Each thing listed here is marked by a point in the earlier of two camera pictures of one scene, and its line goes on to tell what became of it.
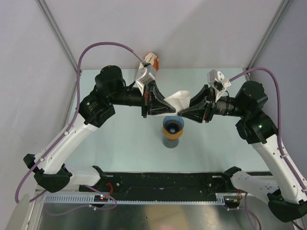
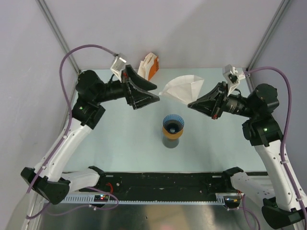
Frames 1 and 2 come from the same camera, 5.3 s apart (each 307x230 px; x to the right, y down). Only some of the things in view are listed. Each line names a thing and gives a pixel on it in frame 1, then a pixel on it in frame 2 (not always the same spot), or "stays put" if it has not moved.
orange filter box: [156, 63] stays put
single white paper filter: [180, 100] -> [184, 88]
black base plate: [160, 186] stays put
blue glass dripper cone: [173, 124] stays put
